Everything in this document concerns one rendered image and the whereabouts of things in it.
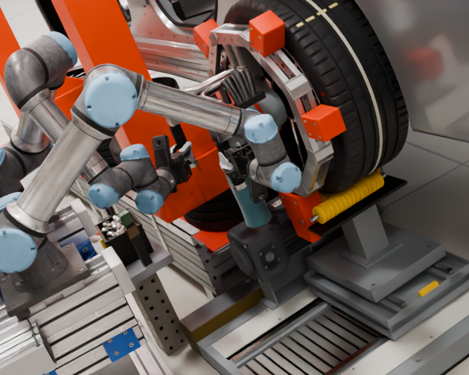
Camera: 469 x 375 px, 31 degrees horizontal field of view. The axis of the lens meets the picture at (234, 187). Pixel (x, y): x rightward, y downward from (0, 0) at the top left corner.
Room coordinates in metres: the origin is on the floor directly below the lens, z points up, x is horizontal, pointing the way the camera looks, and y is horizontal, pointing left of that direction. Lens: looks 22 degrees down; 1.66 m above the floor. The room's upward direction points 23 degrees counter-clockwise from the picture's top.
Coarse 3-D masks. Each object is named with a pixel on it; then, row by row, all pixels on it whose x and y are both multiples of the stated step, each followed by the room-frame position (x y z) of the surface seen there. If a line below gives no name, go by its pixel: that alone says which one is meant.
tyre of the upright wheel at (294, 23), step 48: (240, 0) 2.54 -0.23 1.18; (288, 0) 2.40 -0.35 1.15; (336, 0) 2.37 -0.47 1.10; (288, 48) 2.33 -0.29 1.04; (336, 48) 2.25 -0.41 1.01; (336, 96) 2.20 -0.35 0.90; (384, 96) 2.24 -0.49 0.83; (336, 144) 2.26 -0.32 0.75; (384, 144) 2.27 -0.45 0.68; (336, 192) 2.37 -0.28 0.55
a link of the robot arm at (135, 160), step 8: (136, 144) 2.30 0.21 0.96; (128, 152) 2.27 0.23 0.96; (136, 152) 2.26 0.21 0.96; (144, 152) 2.27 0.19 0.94; (128, 160) 2.26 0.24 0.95; (136, 160) 2.25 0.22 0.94; (144, 160) 2.26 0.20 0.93; (128, 168) 2.23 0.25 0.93; (136, 168) 2.24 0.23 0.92; (144, 168) 2.25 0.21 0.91; (152, 168) 2.27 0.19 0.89; (136, 176) 2.22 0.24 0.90; (144, 176) 2.25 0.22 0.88; (152, 176) 2.26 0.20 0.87; (136, 184) 2.23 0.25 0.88; (144, 184) 2.25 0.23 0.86
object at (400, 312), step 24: (456, 264) 2.38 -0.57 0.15; (312, 288) 2.64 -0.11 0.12; (336, 288) 2.53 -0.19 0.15; (408, 288) 2.36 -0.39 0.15; (432, 288) 2.26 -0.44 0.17; (456, 288) 2.29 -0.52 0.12; (360, 312) 2.35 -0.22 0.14; (384, 312) 2.28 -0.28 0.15; (408, 312) 2.23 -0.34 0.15; (432, 312) 2.25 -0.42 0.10
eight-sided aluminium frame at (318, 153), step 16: (224, 32) 2.48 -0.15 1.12; (240, 32) 2.39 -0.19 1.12; (208, 64) 2.68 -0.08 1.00; (224, 64) 2.68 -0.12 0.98; (272, 64) 2.28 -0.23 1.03; (288, 64) 2.28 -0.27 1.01; (288, 80) 2.24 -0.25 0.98; (304, 80) 2.23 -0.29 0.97; (224, 96) 2.69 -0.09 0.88; (288, 96) 2.23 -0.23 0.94; (304, 96) 2.25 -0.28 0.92; (304, 112) 2.22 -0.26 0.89; (304, 128) 2.21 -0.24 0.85; (304, 144) 2.25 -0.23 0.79; (320, 144) 2.24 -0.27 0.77; (320, 160) 2.22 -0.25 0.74; (304, 176) 2.32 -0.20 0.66; (320, 176) 2.32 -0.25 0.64; (304, 192) 2.35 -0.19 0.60
